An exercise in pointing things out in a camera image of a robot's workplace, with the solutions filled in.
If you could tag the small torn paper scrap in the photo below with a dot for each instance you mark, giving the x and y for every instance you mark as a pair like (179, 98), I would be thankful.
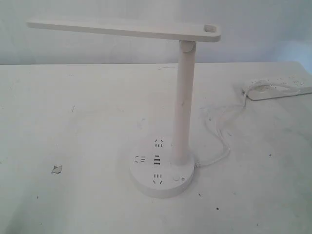
(57, 169)

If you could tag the white power strip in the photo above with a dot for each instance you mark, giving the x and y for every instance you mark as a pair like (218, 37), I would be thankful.
(278, 87)

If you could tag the white desk lamp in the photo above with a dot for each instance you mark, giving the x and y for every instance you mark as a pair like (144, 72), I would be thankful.
(164, 168)

